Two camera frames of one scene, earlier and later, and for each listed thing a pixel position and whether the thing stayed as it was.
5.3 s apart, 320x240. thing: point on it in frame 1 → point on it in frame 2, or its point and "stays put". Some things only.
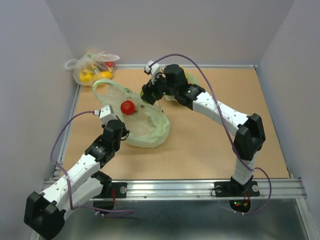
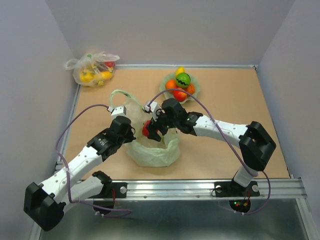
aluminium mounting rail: (289, 188) stays put
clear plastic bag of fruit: (92, 67) stays put
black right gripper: (148, 89) → (152, 128)
